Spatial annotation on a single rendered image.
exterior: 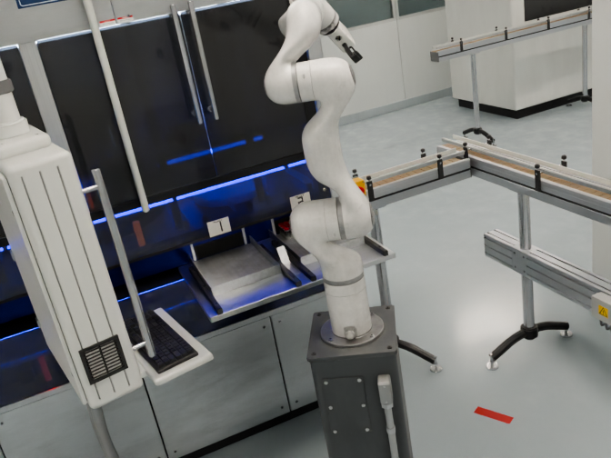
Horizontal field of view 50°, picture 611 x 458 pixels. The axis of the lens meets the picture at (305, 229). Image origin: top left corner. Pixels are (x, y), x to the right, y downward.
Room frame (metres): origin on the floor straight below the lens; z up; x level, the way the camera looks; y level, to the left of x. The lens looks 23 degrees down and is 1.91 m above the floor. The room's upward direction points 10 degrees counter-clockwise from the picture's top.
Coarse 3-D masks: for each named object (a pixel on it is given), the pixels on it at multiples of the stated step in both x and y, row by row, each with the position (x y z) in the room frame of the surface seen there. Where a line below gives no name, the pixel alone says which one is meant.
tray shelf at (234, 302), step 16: (368, 256) 2.13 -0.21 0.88; (384, 256) 2.11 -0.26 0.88; (320, 272) 2.08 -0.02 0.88; (192, 288) 2.14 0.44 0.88; (240, 288) 2.07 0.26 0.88; (256, 288) 2.04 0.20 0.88; (272, 288) 2.02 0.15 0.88; (288, 288) 2.00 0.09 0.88; (304, 288) 2.01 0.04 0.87; (208, 304) 1.99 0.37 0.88; (224, 304) 1.97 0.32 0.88; (240, 304) 1.95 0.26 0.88; (256, 304) 1.95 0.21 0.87
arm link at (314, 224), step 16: (304, 208) 1.68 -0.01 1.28; (320, 208) 1.67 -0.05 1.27; (304, 224) 1.65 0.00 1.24; (320, 224) 1.64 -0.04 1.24; (336, 224) 1.64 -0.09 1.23; (304, 240) 1.65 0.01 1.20; (320, 240) 1.65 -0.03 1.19; (336, 240) 1.67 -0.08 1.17; (320, 256) 1.65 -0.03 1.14; (336, 256) 1.66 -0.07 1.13; (352, 256) 1.67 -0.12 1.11; (336, 272) 1.64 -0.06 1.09; (352, 272) 1.64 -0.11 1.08
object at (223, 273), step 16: (208, 256) 2.39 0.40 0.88; (224, 256) 2.36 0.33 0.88; (240, 256) 2.33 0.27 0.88; (256, 256) 2.30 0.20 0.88; (208, 272) 2.24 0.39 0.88; (224, 272) 2.22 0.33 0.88; (240, 272) 2.19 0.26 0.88; (256, 272) 2.10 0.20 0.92; (272, 272) 2.12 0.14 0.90; (208, 288) 2.09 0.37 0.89; (224, 288) 2.06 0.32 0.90
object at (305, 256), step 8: (272, 232) 2.44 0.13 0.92; (280, 240) 2.35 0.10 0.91; (288, 240) 2.41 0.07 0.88; (344, 240) 2.31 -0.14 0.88; (352, 240) 2.22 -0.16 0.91; (360, 240) 2.24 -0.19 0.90; (288, 248) 2.27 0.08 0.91; (296, 248) 2.31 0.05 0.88; (304, 248) 2.30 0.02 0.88; (352, 248) 2.22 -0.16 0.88; (296, 256) 2.19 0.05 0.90; (304, 256) 2.16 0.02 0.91; (312, 256) 2.17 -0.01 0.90; (304, 264) 2.16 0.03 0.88
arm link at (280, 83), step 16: (304, 0) 1.74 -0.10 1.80; (288, 16) 1.72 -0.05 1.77; (304, 16) 1.69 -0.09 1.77; (320, 16) 1.74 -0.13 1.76; (288, 32) 1.70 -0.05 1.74; (304, 32) 1.68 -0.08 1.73; (288, 48) 1.67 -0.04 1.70; (304, 48) 1.69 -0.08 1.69; (272, 64) 1.68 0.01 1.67; (288, 64) 1.67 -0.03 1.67; (272, 80) 1.66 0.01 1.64; (288, 80) 1.64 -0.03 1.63; (272, 96) 1.66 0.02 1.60; (288, 96) 1.65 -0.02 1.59
